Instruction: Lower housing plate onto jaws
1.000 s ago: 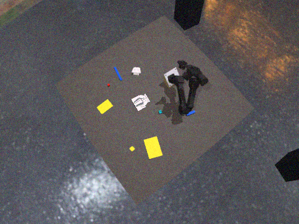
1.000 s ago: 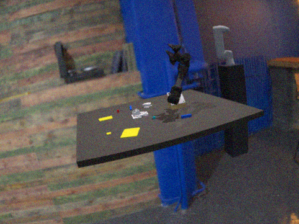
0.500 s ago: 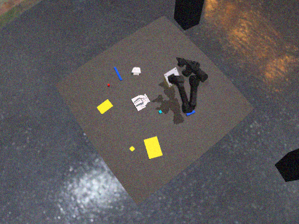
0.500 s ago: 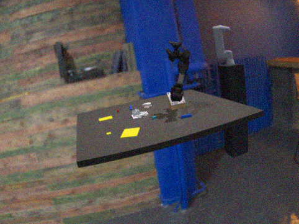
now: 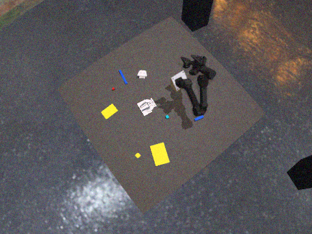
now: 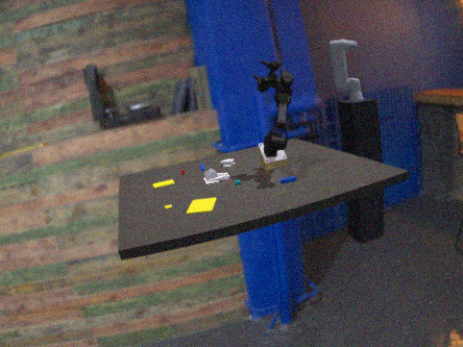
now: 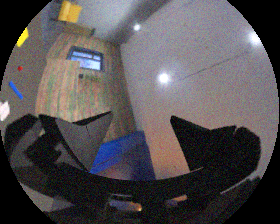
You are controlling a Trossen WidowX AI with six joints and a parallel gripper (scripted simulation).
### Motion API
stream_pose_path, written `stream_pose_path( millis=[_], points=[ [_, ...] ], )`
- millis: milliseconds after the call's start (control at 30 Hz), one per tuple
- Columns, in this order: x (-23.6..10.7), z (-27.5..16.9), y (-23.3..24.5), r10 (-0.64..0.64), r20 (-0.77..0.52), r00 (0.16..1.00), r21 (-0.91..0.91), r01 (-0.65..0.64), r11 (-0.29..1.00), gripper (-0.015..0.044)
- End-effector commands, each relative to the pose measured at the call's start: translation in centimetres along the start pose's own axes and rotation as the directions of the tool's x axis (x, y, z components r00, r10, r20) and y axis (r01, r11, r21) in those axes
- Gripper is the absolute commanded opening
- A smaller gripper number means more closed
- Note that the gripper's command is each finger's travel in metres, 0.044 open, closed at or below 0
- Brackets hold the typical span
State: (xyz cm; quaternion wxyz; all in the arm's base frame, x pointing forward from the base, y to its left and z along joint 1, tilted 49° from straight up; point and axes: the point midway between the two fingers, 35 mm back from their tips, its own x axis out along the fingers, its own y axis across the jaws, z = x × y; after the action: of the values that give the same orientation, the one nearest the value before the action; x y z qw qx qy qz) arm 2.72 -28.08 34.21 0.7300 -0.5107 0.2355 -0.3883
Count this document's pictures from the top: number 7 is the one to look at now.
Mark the blue flat bar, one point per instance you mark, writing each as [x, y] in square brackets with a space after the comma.
[13, 87]

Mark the yellow flat rectangular plate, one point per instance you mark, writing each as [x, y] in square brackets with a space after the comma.
[22, 37]

